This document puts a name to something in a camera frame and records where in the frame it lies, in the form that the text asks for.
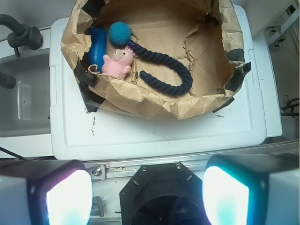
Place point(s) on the blue plastic bottle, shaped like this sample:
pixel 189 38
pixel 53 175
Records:
pixel 98 47

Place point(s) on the dark grey clamp mount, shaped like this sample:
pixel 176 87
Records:
pixel 21 35

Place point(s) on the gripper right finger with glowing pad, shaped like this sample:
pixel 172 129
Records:
pixel 252 189

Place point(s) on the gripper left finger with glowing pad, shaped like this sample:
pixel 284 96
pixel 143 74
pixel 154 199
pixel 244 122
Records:
pixel 45 192

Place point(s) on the pink plush pig toy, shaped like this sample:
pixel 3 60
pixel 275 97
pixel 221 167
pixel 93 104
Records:
pixel 118 65

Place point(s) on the teal crocheted ball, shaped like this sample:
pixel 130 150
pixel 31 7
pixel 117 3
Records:
pixel 119 33

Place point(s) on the clear plastic storage bin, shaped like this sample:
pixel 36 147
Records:
pixel 25 109

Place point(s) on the white plastic bin lid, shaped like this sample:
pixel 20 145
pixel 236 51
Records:
pixel 105 135

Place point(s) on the brown paper-lined cardboard box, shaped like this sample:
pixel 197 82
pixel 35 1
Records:
pixel 188 56

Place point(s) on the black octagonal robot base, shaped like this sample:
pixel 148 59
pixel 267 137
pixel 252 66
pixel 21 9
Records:
pixel 165 194

